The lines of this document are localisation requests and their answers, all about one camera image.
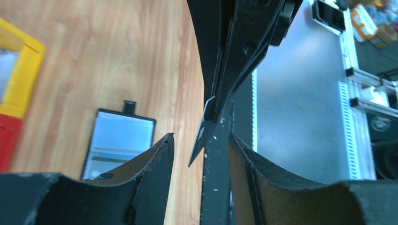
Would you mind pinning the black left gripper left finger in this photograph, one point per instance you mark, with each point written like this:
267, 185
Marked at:
135, 193

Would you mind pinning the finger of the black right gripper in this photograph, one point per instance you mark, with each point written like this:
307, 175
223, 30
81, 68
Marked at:
247, 30
211, 20

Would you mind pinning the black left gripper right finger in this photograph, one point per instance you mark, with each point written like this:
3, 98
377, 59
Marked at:
266, 194

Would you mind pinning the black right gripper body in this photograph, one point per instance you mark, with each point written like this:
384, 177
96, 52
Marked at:
286, 16

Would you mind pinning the black card holder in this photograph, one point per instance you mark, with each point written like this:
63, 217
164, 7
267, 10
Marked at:
116, 138

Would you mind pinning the black credit cards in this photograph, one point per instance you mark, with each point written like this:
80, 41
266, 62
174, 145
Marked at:
204, 131

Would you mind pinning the silver patterned cards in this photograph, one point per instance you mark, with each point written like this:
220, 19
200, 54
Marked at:
8, 60

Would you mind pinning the red plastic bin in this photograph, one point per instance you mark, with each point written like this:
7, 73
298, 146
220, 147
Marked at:
9, 130

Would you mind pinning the yellow plastic bin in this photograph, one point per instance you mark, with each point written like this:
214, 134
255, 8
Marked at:
30, 54

